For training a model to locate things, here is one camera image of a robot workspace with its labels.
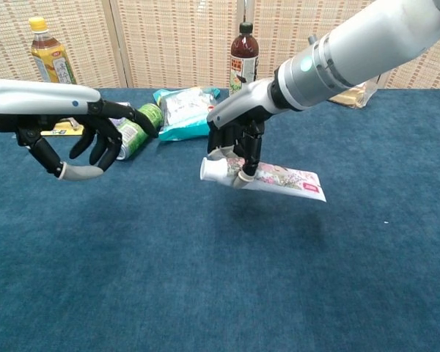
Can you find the blue table cloth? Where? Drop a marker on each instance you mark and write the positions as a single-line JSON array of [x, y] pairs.
[[220, 275]]

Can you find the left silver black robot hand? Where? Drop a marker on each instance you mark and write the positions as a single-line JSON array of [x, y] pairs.
[[40, 102]]

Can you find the dark red drink bottle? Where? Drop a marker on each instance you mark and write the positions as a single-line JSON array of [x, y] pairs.
[[243, 55]]

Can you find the yellow razor blister pack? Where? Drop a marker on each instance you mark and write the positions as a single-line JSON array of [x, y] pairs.
[[64, 129]]

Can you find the white floral toothpaste tube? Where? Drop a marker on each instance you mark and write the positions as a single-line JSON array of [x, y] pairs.
[[286, 181]]

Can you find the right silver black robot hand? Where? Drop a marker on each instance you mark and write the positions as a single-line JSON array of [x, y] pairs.
[[242, 106]]

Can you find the yellow-capped tea bottle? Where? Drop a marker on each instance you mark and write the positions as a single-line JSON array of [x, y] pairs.
[[53, 62]]

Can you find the green drink can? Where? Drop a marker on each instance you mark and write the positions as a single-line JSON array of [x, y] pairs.
[[135, 137]]

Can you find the teal white snack bag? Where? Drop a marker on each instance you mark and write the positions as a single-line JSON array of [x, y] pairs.
[[183, 113]]

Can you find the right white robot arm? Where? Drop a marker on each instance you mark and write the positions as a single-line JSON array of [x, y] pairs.
[[363, 47]]

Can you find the clear packaged sandwich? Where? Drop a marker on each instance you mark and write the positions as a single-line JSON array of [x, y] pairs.
[[352, 98]]

